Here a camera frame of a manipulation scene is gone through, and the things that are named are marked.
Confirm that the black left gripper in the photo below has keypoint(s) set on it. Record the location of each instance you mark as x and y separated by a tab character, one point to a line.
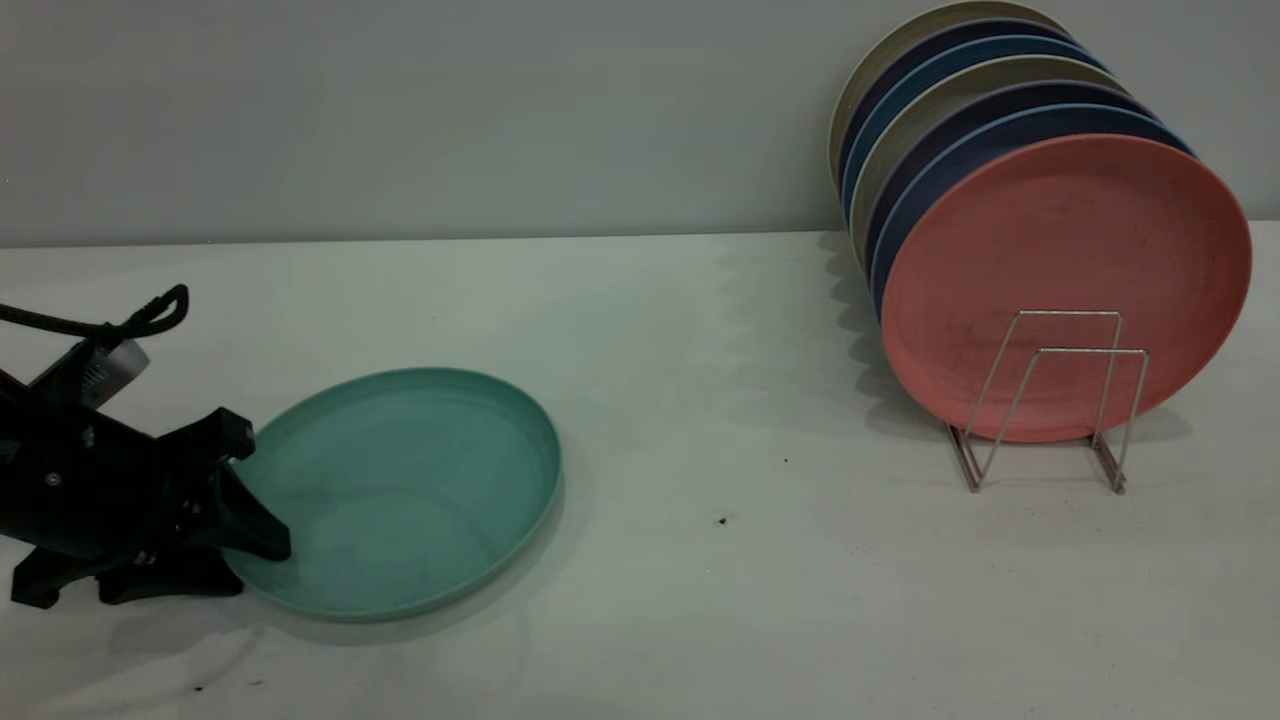
90	480

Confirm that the green plate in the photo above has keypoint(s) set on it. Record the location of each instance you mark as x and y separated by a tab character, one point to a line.
420	480

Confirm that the blue plate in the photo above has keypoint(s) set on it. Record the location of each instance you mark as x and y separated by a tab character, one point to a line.
1000	48
1000	128

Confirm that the pink plate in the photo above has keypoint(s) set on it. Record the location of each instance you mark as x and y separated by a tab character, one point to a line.
1060	240

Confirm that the dark purple plate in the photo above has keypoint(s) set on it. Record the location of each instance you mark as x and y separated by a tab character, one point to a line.
1000	30
1000	100

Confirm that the beige plate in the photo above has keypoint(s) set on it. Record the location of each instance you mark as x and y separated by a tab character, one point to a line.
1000	75
990	10

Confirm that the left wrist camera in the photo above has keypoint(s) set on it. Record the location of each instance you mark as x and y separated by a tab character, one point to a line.
95	370

